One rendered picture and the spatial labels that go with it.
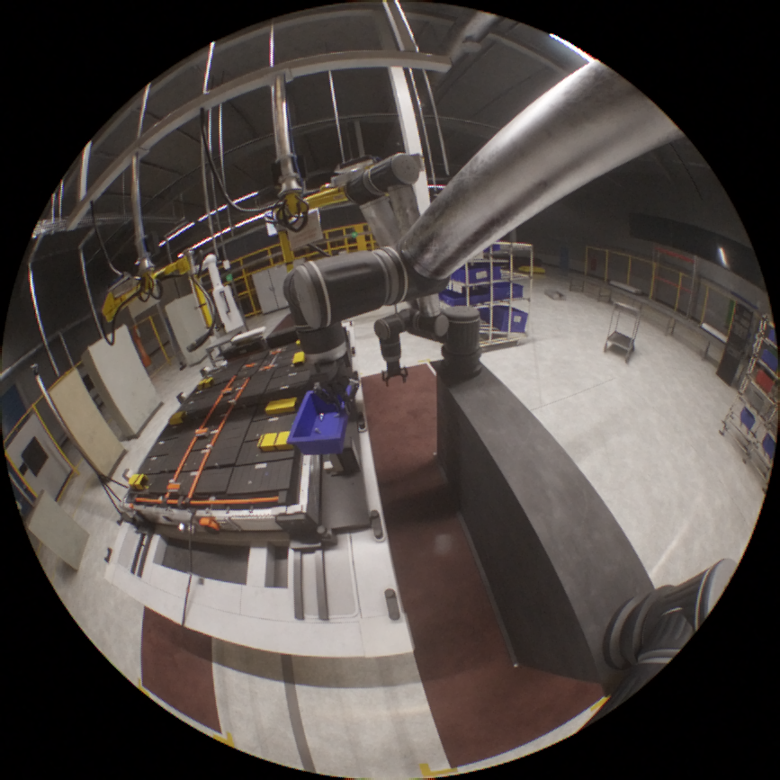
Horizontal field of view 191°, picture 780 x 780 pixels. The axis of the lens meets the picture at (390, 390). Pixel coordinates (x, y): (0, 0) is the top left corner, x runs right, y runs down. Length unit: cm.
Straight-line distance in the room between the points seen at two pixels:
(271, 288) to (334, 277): 1067
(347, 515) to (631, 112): 102
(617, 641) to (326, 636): 81
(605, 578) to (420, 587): 110
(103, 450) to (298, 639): 502
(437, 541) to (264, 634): 122
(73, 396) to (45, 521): 214
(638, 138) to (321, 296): 41
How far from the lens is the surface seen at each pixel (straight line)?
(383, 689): 171
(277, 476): 88
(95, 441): 544
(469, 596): 163
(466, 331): 122
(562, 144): 27
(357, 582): 80
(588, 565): 86
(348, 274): 35
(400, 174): 99
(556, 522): 85
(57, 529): 495
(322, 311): 33
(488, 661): 168
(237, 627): 99
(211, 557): 123
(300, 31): 1045
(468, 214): 30
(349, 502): 87
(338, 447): 63
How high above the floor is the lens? 161
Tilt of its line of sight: 34 degrees down
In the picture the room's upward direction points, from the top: 9 degrees counter-clockwise
